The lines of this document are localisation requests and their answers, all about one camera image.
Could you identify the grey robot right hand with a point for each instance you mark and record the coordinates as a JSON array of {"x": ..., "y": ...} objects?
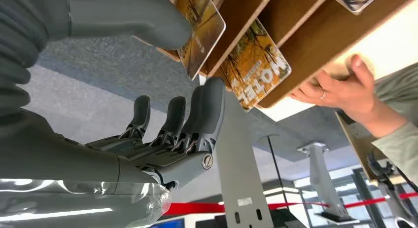
[{"x": 65, "y": 161}]

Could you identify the person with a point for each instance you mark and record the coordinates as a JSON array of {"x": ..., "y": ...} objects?
[{"x": 401, "y": 89}]

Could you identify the brown wooden card rack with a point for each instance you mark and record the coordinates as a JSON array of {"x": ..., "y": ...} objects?
[{"x": 310, "y": 40}]

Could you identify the autumn motel key card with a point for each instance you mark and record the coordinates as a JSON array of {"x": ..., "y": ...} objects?
[{"x": 254, "y": 69}]

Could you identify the autumn forest card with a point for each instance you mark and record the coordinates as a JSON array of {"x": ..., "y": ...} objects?
[{"x": 202, "y": 30}]

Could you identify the wooden board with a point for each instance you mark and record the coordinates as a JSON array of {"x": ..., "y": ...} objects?
[{"x": 356, "y": 138}]

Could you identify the white metal table leg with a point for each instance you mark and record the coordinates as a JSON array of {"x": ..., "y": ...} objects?
[{"x": 321, "y": 177}]

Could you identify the thin black pole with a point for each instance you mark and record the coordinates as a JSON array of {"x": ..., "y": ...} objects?
[{"x": 276, "y": 167}]

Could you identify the blue monitor screen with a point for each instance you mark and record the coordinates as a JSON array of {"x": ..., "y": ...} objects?
[{"x": 168, "y": 224}]

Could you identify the grey metal table leg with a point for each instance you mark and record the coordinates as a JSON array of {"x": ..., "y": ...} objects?
[{"x": 238, "y": 161}]

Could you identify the red barrier tape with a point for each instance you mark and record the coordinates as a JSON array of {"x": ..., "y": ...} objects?
[{"x": 192, "y": 208}]

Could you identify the ribbed grey right arm sleeve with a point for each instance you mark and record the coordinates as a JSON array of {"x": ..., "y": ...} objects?
[{"x": 19, "y": 30}]

